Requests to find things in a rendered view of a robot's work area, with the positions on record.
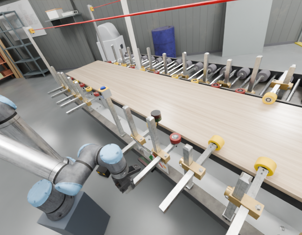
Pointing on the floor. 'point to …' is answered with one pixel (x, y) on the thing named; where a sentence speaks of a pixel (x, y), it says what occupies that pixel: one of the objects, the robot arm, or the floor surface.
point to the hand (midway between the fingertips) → (132, 187)
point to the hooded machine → (103, 29)
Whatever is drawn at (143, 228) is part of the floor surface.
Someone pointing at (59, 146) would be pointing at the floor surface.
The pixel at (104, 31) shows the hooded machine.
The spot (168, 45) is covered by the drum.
